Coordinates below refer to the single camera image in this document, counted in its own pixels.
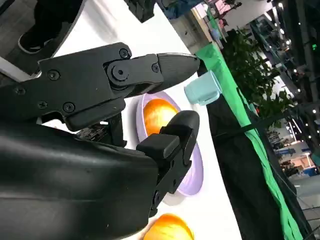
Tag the orange white toy bread roll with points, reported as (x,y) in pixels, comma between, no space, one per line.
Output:
(172,230)
(157,115)

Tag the lilac plate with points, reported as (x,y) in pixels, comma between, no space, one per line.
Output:
(194,175)

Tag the person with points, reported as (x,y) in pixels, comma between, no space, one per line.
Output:
(45,30)

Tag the bushy green plant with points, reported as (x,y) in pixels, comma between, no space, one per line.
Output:
(252,72)

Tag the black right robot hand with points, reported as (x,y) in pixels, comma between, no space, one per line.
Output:
(62,175)

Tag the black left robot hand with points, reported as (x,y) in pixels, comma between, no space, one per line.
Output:
(141,10)

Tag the black table frame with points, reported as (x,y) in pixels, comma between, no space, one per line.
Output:
(237,162)

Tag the pale green mug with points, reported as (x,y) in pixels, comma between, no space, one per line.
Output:
(200,87)

